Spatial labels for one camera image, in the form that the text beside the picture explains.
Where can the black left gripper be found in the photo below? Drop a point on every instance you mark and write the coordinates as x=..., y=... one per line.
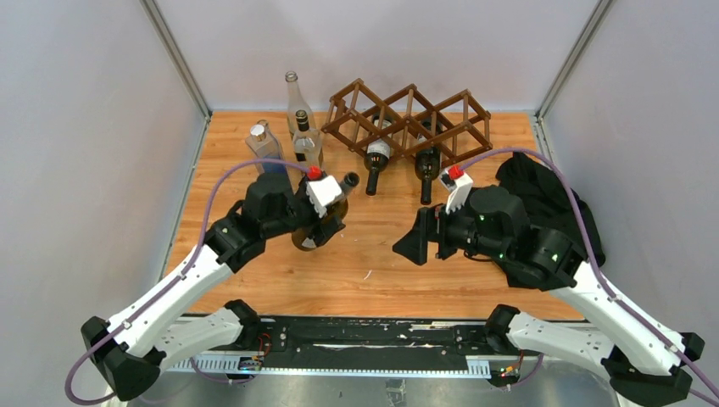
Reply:
x=321, y=234

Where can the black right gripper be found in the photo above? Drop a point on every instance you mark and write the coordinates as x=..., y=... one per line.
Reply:
x=430, y=225

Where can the dark wine bottle silver neck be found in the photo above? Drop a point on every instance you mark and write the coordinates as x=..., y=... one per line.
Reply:
x=348, y=183

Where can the dark wine bottle white label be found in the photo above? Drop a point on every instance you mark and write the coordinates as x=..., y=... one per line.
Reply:
x=376, y=160

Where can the clear whisky bottle black label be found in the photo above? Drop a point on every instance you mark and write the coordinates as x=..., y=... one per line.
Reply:
x=307, y=142

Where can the blue square bottle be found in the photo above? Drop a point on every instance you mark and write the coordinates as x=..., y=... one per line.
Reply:
x=264, y=145

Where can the clear bottle with dark label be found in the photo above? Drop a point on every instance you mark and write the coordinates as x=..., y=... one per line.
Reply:
x=296, y=102

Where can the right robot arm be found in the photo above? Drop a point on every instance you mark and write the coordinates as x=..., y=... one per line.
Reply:
x=641, y=359

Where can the brown wooden wine rack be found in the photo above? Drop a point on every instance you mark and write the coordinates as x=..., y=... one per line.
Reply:
x=459, y=126

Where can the black cloth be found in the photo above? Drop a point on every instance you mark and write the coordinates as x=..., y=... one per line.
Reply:
x=542, y=193

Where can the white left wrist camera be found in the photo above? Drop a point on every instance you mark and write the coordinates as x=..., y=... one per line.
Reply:
x=323, y=193

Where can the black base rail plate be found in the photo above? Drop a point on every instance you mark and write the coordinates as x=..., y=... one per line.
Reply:
x=381, y=347

